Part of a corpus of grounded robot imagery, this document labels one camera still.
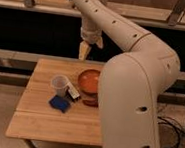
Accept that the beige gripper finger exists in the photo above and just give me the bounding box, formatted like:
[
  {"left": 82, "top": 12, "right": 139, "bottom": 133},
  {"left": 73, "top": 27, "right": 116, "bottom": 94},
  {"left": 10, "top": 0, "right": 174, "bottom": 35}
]
[
  {"left": 79, "top": 41, "right": 91, "bottom": 60},
  {"left": 95, "top": 37, "right": 104, "bottom": 49}
]

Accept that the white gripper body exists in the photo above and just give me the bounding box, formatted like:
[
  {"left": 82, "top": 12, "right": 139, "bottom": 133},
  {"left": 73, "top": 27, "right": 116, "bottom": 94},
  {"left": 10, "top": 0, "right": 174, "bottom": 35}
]
[{"left": 80, "top": 17, "right": 102, "bottom": 44}]

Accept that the orange ceramic bowl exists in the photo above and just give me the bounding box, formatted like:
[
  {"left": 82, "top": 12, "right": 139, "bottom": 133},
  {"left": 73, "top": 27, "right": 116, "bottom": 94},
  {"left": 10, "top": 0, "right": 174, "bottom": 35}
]
[{"left": 78, "top": 69, "right": 100, "bottom": 95}]

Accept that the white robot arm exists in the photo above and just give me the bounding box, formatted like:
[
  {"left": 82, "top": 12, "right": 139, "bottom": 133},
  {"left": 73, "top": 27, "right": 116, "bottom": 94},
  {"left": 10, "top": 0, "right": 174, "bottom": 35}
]
[{"left": 73, "top": 0, "right": 181, "bottom": 148}]

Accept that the clear plastic cup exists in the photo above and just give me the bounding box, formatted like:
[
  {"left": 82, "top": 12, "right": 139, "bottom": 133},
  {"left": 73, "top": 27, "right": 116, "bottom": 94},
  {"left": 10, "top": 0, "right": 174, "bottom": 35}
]
[{"left": 51, "top": 75, "right": 69, "bottom": 97}]

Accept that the black white small box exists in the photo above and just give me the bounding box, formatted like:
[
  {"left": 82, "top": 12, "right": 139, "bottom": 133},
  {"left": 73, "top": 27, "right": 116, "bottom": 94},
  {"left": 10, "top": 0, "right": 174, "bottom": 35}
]
[{"left": 68, "top": 82, "right": 80, "bottom": 102}]

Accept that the blue cloth sponge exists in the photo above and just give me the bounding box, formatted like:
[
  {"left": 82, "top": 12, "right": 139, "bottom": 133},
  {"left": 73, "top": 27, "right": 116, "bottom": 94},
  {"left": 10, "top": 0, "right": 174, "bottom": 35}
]
[{"left": 49, "top": 96, "right": 70, "bottom": 113}]

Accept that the wooden table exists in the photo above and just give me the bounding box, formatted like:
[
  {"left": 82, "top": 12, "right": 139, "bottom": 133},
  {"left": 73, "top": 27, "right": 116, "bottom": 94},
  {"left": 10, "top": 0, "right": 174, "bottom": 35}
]
[{"left": 6, "top": 59, "right": 102, "bottom": 146}]

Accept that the right brown shelf bracket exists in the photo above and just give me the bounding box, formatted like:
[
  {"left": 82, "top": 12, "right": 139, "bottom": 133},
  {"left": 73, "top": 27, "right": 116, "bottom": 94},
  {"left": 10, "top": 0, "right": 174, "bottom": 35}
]
[{"left": 167, "top": 0, "right": 185, "bottom": 26}]

